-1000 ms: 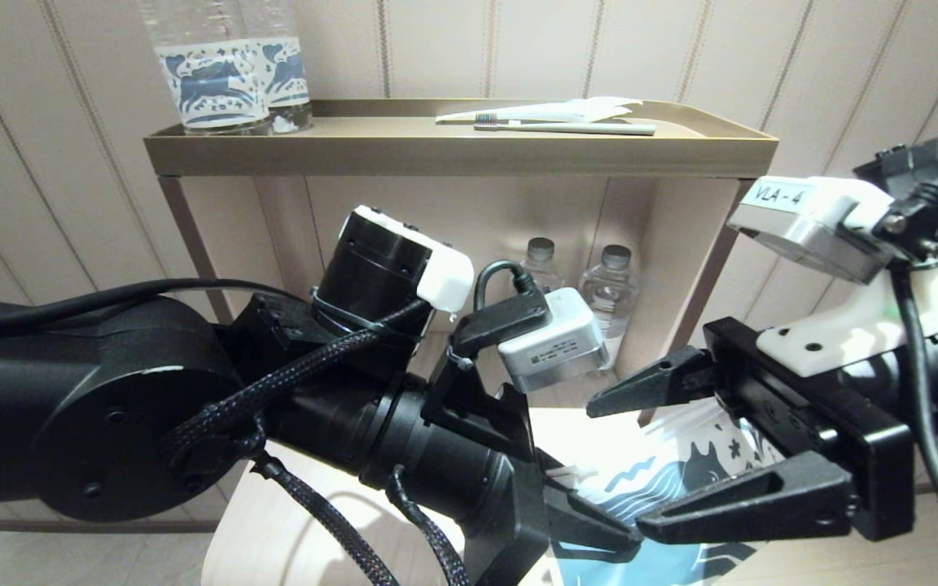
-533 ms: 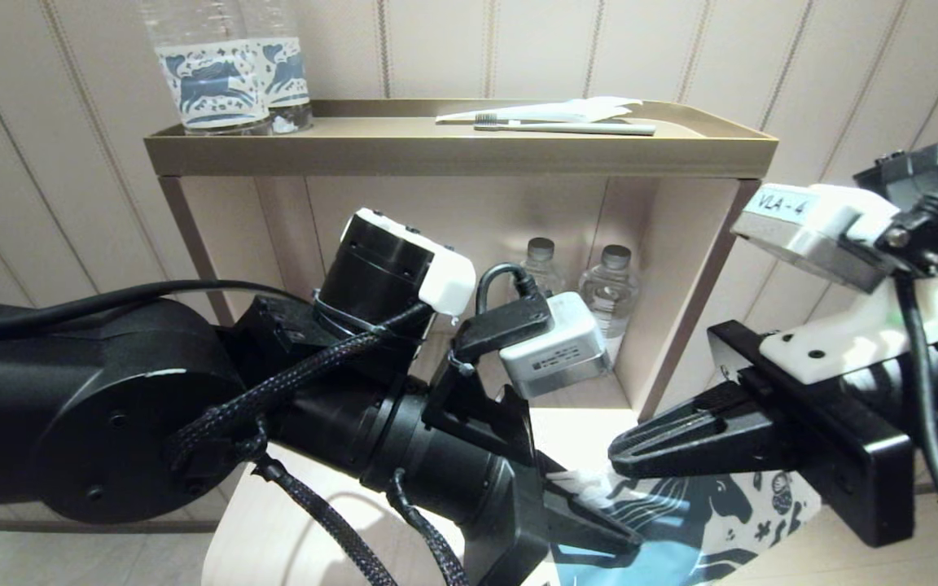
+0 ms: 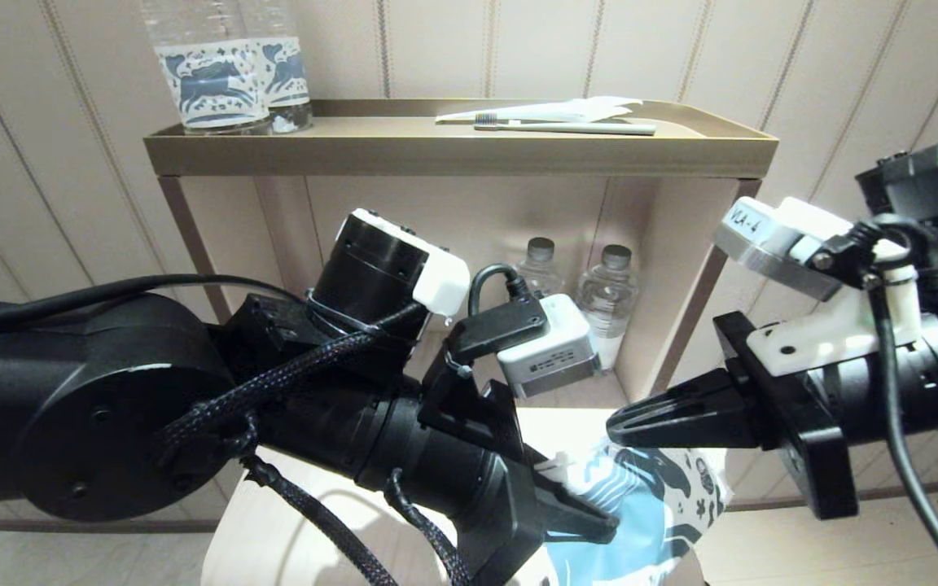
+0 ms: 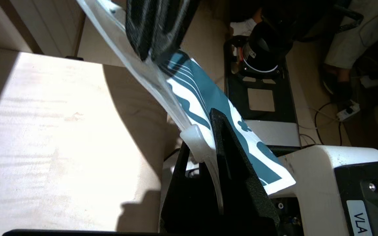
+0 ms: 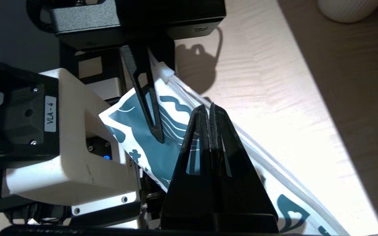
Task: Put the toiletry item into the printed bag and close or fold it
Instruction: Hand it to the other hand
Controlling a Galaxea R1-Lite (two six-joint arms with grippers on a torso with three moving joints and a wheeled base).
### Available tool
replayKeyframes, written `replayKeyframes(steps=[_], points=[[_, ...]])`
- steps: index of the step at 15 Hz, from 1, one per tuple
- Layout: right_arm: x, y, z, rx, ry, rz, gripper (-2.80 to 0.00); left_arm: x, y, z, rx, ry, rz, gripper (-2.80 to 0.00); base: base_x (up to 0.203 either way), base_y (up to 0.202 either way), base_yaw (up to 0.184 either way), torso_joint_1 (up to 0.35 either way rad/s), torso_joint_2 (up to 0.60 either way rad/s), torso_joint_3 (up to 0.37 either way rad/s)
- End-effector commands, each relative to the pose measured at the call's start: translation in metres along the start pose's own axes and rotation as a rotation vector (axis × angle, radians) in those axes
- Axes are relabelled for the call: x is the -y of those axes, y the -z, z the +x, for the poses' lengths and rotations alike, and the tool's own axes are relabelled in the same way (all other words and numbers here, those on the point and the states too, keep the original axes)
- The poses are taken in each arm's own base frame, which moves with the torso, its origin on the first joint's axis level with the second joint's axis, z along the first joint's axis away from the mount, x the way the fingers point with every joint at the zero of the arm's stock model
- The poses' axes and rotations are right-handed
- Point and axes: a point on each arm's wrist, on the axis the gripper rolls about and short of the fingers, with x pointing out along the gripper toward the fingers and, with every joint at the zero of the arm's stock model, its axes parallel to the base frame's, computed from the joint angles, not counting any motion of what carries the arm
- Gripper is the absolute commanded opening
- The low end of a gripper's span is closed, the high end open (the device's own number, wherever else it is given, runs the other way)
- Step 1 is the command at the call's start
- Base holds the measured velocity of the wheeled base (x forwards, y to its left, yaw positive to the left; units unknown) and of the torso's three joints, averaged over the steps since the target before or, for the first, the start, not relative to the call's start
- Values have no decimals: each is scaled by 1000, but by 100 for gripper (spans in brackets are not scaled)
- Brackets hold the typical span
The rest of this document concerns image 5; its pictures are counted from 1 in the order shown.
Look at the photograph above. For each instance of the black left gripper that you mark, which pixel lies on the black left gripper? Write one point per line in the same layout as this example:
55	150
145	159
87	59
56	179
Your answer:
126	23

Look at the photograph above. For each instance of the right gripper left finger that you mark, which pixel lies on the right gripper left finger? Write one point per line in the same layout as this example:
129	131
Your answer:
189	196

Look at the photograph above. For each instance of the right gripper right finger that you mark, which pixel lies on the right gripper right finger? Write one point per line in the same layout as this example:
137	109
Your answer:
241	203

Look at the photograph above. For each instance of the white blue horse-print bag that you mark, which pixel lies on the white blue horse-print bag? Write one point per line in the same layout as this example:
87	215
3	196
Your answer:
149	147

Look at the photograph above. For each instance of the black robot base chassis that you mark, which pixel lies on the black robot base chassis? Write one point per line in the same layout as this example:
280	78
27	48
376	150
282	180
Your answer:
151	200

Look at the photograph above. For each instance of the white ribbed ceramic mug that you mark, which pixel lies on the white ribbed ceramic mug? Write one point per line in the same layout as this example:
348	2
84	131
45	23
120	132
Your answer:
349	9

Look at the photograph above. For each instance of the black robot side frame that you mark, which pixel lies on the black robot side frame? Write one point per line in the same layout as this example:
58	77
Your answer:
113	65

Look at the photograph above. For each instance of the black torso clamp bracket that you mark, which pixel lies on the black torso clamp bracket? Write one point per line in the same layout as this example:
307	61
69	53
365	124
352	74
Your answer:
18	114

